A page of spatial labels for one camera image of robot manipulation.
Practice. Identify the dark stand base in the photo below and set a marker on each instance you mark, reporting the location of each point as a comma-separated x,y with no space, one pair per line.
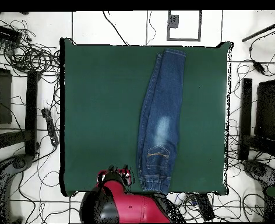
18,163
258,170

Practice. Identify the black box device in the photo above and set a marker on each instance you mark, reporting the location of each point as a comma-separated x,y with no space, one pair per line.
5,33

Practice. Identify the dark green table cloth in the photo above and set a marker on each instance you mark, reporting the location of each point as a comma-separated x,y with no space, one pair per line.
100,116

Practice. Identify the blue denim jeans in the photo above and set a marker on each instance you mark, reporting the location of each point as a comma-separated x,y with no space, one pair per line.
160,105

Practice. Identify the long black power strip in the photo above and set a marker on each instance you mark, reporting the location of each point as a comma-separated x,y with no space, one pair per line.
50,126

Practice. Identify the black power adapter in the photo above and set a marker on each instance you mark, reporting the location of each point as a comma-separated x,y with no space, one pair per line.
258,67

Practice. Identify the black upright stand bar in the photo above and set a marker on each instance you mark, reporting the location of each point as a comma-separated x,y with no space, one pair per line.
245,112
31,112

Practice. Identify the black tripod leg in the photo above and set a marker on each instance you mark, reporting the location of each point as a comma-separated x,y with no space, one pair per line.
261,31

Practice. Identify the black flat panel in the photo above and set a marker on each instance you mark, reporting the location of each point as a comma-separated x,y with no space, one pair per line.
3,98
268,109

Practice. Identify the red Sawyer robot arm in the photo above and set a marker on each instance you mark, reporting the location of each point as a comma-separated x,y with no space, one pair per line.
132,207

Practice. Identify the wide black power strip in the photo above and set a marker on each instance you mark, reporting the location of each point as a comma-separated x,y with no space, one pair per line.
205,207

